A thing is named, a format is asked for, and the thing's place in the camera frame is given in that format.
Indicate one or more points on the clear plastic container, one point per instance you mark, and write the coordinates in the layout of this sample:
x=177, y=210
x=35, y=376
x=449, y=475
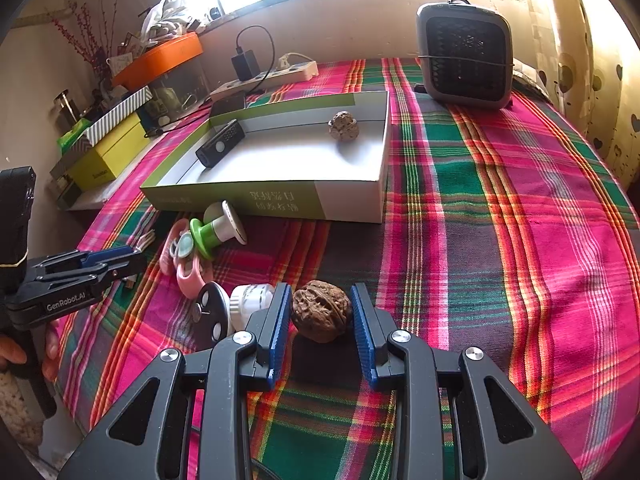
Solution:
x=182, y=85

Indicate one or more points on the black disc with white dots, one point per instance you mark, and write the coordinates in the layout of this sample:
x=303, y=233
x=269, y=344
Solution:
x=210, y=315

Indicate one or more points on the grey fan heater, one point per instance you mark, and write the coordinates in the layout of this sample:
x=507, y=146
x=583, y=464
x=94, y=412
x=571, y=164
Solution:
x=465, y=55

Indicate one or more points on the metal cylinder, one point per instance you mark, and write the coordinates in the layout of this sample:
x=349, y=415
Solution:
x=65, y=105

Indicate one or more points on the white plastic bags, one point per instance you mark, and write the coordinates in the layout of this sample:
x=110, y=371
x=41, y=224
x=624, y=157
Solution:
x=160, y=20

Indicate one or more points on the striped box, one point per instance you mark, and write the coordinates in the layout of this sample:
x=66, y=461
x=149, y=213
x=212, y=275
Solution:
x=117, y=112

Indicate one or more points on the black charger adapter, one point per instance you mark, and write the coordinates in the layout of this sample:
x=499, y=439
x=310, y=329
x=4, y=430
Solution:
x=245, y=66

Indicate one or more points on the light speckled walnut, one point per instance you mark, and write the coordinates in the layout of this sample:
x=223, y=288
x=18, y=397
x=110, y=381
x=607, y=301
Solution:
x=343, y=126

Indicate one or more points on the green white bobbin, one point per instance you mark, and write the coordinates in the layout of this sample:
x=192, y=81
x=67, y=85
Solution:
x=217, y=230

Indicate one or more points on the beige power strip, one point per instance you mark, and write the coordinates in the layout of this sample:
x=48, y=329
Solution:
x=280, y=77

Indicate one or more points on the red berry branches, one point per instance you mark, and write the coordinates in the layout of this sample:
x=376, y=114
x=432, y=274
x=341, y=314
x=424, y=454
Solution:
x=90, y=45

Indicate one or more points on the dark brown walnut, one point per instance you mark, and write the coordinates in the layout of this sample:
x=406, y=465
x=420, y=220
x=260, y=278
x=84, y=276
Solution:
x=320, y=310

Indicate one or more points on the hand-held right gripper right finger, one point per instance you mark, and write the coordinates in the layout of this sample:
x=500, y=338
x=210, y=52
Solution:
x=362, y=330

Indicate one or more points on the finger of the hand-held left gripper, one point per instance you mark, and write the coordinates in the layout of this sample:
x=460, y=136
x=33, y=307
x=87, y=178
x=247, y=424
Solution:
x=115, y=255
x=130, y=269

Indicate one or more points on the white green cardboard box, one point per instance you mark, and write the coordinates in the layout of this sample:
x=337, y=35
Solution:
x=280, y=160

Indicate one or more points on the orange lid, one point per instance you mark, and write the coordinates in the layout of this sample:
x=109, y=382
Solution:
x=160, y=57

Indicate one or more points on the white round cap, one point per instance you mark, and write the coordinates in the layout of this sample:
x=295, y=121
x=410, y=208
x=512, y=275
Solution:
x=250, y=302

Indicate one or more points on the green packet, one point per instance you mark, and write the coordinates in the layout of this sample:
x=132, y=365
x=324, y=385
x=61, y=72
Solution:
x=72, y=135

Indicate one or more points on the white plug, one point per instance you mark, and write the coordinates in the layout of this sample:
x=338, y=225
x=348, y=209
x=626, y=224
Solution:
x=285, y=61

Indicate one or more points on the heart pattern curtain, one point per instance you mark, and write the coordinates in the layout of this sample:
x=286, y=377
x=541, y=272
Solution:
x=595, y=60

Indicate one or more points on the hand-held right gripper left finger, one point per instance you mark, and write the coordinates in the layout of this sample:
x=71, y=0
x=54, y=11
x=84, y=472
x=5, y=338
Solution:
x=280, y=330

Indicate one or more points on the pink clip with grey insert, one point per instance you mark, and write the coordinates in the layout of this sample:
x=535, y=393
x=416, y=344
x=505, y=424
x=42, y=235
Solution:
x=192, y=277

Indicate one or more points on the black smartphone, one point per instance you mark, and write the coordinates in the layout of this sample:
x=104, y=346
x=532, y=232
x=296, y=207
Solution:
x=227, y=106

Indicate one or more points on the plaid blanket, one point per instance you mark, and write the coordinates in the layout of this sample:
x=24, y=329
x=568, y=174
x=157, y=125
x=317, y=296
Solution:
x=475, y=240

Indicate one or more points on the black perforated device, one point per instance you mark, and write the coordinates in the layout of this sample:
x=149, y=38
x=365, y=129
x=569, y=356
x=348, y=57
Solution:
x=220, y=144

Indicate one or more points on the pink clip with white insert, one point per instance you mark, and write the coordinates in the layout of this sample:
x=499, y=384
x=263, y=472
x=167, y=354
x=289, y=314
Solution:
x=170, y=247

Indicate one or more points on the person's left hand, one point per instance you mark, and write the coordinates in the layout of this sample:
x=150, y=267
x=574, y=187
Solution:
x=51, y=350

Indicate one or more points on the yellow box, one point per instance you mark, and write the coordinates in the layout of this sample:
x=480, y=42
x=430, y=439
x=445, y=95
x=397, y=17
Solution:
x=110, y=157

